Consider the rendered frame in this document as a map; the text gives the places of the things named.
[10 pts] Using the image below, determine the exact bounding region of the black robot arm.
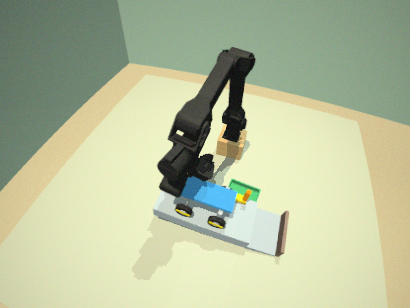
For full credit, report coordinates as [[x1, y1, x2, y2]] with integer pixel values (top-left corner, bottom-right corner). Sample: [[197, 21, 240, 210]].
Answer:
[[157, 47, 255, 181]]

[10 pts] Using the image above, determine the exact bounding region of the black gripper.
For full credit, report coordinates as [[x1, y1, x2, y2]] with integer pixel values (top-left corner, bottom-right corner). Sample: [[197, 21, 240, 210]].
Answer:
[[159, 158, 197, 197]]

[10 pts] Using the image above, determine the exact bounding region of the yellow wheel chock with orange handle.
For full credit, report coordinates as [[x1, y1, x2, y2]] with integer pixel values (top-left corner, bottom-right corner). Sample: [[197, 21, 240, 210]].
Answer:
[[236, 189, 251, 204]]

